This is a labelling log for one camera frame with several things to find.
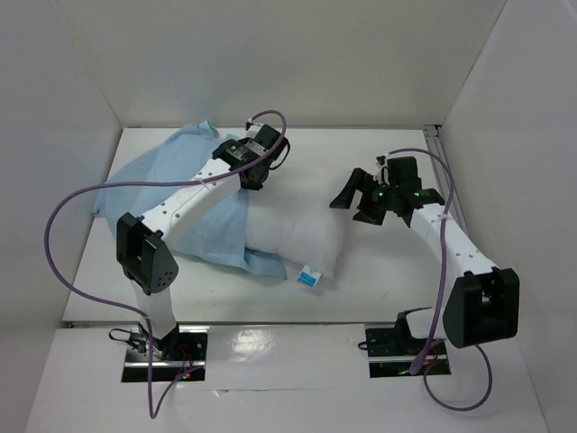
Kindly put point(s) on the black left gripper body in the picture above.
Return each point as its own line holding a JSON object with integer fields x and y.
{"x": 251, "y": 185}

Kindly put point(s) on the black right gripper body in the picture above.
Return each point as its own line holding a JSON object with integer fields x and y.
{"x": 367, "y": 197}

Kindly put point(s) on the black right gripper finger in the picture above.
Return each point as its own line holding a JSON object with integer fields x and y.
{"x": 355, "y": 183}
{"x": 369, "y": 214}

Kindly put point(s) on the white pillow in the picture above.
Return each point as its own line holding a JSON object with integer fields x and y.
{"x": 291, "y": 218}

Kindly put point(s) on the light blue green pillowcase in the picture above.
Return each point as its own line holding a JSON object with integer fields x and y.
{"x": 220, "y": 236}

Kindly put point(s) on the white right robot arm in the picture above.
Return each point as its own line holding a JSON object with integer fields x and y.
{"x": 480, "y": 301}

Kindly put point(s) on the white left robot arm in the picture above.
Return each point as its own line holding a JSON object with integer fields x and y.
{"x": 144, "y": 244}

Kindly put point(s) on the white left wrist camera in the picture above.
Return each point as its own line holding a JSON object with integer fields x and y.
{"x": 252, "y": 128}

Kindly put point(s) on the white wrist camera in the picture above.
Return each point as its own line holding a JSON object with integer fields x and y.
{"x": 252, "y": 128}
{"x": 382, "y": 163}

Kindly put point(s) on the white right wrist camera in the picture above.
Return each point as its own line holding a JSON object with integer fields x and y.
{"x": 382, "y": 163}

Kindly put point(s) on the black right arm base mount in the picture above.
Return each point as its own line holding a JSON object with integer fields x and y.
{"x": 390, "y": 347}

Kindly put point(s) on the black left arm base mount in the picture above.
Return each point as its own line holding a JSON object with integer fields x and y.
{"x": 186, "y": 357}

